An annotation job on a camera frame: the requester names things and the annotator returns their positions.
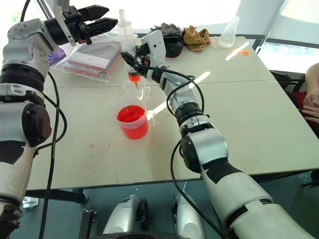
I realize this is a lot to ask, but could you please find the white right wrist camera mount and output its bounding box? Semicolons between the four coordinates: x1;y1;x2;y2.
141;29;166;68

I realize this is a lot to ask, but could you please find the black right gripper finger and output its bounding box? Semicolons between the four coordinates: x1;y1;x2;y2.
121;51;146;76

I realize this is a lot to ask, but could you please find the clear cup with red liquid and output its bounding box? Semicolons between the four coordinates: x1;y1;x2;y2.
114;97;157;140

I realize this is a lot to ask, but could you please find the black chair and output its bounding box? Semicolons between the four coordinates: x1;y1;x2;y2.
270;70;308;110

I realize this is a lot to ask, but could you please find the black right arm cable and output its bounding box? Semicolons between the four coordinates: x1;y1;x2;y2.
134;48;228;239

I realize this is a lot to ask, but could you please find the silver robot leg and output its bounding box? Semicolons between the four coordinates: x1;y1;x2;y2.
102;194;149;236
171;191;206;239

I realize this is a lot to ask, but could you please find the clear conical flask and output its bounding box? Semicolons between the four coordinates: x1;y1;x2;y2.
218;15;241;48

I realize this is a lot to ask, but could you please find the bagged stack of pink cloths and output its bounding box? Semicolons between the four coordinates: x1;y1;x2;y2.
52;36;123;83

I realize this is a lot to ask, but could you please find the clear syringe with orange tip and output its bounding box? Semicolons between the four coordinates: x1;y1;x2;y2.
116;8;142;89

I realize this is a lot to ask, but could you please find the person's bare hand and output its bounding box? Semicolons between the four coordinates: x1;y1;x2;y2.
301;106;319;124
303;86;319;110

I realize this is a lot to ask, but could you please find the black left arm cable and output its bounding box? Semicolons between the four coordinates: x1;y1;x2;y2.
19;0;68;239

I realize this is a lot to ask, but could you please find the empty clear plastic cup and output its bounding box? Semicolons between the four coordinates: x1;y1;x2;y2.
121;79;152;105

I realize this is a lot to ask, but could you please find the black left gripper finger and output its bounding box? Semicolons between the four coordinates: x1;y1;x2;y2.
78;5;110;24
86;17;119;38

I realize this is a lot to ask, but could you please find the metal table leg bracket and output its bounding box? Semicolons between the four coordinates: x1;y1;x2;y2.
79;208;98;239

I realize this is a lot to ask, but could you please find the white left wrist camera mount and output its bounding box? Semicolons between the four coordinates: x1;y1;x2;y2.
53;0;77;47

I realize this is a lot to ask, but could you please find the brown crumpled cloth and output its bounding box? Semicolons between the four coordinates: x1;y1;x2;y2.
183;25;212;52

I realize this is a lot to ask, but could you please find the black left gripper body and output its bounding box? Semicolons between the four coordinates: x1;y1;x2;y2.
62;5;92;45

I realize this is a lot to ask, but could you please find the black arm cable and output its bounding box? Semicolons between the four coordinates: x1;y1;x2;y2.
19;0;68;239
134;48;228;239

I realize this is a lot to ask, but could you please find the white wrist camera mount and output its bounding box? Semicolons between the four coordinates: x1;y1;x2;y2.
141;29;166;68
53;0;77;47

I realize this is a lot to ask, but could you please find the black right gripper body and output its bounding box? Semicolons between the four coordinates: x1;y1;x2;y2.
134;42;151;67

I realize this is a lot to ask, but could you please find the dark table frame bar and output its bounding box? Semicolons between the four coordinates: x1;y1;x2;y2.
24;188;89;204

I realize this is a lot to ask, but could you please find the purple glove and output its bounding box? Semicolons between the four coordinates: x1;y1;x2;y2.
47;47;67;67

